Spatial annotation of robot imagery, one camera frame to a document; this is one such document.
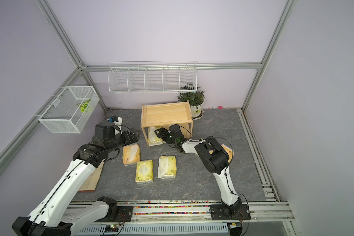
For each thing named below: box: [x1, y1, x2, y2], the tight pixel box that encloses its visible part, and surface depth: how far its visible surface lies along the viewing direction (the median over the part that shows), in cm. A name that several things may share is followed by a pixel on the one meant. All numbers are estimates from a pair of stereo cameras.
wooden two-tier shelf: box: [140, 101, 194, 147], surface depth 92 cm
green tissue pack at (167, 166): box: [157, 155, 177, 179], surface depth 88 cm
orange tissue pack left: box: [121, 143, 141, 166], surface depth 93 cm
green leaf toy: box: [76, 98, 91, 114], surface depth 84 cm
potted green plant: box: [177, 86, 206, 120], surface depth 107 cm
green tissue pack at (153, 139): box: [147, 126, 165, 147], surface depth 98 cm
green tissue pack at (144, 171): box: [135, 159, 154, 184], surface depth 86 cm
